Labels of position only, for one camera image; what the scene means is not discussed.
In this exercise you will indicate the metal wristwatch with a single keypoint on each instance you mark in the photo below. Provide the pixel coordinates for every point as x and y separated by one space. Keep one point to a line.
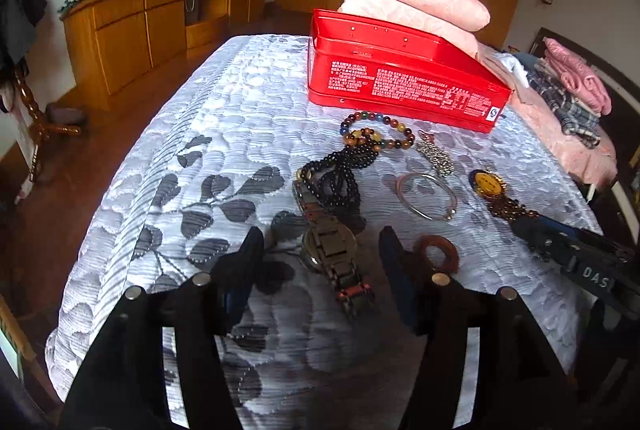
330 245

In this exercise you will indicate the wooden coat rack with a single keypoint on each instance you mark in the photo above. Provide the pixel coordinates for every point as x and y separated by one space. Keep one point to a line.
30 102

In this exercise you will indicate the wooden sideboard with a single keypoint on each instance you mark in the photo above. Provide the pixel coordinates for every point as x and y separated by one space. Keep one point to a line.
125 29

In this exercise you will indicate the grey bowl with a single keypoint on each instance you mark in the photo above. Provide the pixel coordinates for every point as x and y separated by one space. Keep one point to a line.
65 114

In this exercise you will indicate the grey gift bag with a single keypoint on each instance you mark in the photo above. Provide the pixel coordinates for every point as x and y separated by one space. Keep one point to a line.
191 9

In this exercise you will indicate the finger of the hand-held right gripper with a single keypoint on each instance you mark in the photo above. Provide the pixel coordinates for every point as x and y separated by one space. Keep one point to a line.
580 235
537 237

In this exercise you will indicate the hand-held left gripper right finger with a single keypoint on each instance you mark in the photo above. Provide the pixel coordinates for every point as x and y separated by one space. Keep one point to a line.
400 277

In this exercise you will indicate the dark hanging clothes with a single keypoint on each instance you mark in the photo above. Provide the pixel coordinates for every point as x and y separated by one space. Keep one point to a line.
20 9

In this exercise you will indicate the red tin box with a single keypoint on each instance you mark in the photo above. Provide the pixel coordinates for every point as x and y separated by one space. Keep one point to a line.
400 59

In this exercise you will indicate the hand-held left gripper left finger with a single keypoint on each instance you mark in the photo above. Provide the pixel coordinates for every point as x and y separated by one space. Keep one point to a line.
236 297

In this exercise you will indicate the pink padded jacket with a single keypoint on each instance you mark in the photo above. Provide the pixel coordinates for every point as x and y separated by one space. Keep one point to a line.
580 69

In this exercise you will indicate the plaid clothing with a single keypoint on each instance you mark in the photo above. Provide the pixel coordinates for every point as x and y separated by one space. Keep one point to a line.
565 104

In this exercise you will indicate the white leaf-print quilted cover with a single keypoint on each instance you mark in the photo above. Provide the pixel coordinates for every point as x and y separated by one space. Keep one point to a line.
225 109

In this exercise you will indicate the pink metal bangle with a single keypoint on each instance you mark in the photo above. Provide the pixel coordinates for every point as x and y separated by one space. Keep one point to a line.
419 210

